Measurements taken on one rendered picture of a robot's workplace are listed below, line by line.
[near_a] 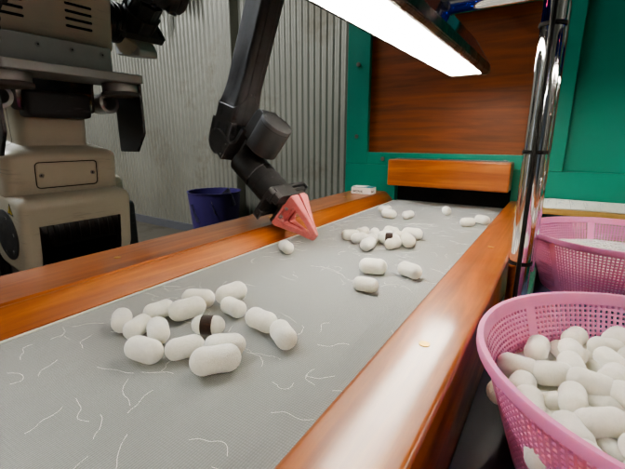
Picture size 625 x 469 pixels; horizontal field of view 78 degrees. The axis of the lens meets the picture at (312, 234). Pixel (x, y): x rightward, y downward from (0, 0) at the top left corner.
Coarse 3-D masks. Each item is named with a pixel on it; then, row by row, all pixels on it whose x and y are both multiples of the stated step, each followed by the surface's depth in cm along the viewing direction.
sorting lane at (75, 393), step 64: (256, 256) 59; (320, 256) 59; (384, 256) 59; (448, 256) 59; (64, 320) 38; (192, 320) 38; (320, 320) 38; (384, 320) 38; (0, 384) 28; (64, 384) 28; (128, 384) 28; (192, 384) 28; (256, 384) 28; (320, 384) 28; (0, 448) 22; (64, 448) 22; (128, 448) 22; (192, 448) 22; (256, 448) 22
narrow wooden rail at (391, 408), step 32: (512, 224) 69; (480, 256) 50; (448, 288) 39; (480, 288) 39; (416, 320) 33; (448, 320) 33; (384, 352) 28; (416, 352) 28; (448, 352) 28; (352, 384) 24; (384, 384) 24; (416, 384) 24; (448, 384) 24; (320, 416) 22; (352, 416) 21; (384, 416) 21; (416, 416) 21; (448, 416) 26; (320, 448) 19; (352, 448) 19; (384, 448) 19; (416, 448) 19; (448, 448) 28
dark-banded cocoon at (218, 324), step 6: (198, 318) 35; (216, 318) 35; (222, 318) 35; (192, 324) 35; (198, 324) 34; (216, 324) 34; (222, 324) 35; (198, 330) 35; (216, 330) 34; (222, 330) 35
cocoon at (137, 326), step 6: (138, 318) 35; (144, 318) 35; (150, 318) 36; (126, 324) 34; (132, 324) 34; (138, 324) 34; (144, 324) 35; (126, 330) 33; (132, 330) 34; (138, 330) 34; (144, 330) 35; (126, 336) 34; (132, 336) 34
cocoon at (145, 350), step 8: (136, 336) 31; (128, 344) 30; (136, 344) 30; (144, 344) 30; (152, 344) 30; (160, 344) 31; (128, 352) 30; (136, 352) 30; (144, 352) 30; (152, 352) 30; (160, 352) 30; (136, 360) 30; (144, 360) 30; (152, 360) 30
